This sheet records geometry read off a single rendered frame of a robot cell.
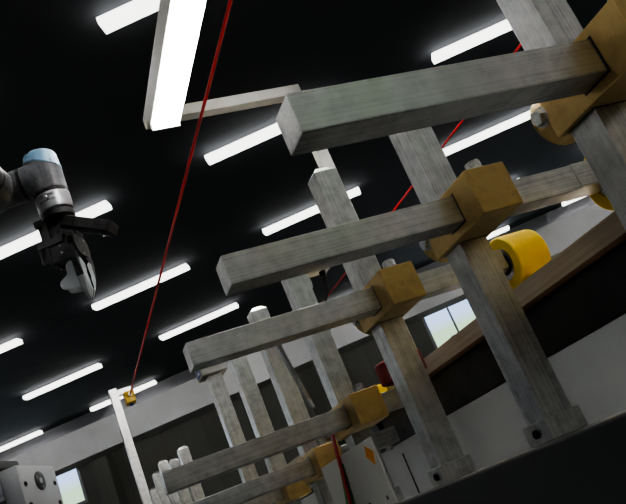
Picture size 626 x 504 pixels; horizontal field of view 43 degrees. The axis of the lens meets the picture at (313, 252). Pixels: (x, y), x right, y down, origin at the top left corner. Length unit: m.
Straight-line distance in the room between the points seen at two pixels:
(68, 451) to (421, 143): 11.73
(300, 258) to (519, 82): 0.27
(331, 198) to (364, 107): 0.61
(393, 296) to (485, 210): 0.25
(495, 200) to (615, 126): 0.18
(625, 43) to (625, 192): 0.12
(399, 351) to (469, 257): 0.25
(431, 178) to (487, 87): 0.32
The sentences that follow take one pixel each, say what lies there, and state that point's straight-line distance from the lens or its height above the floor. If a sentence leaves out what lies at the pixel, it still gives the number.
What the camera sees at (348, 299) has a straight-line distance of 1.03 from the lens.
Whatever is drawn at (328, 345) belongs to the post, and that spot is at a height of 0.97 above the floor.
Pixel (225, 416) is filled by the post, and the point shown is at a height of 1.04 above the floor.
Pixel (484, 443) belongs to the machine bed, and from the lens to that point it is 1.39.
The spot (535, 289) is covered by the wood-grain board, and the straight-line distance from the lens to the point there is 1.10.
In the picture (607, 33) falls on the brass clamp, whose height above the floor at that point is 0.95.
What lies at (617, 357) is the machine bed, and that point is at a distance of 1.07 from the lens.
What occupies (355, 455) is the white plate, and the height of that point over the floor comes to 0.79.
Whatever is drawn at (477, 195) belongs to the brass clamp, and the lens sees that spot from 0.81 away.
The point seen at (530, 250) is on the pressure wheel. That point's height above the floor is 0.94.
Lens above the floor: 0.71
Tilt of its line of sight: 18 degrees up
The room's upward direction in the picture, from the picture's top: 23 degrees counter-clockwise
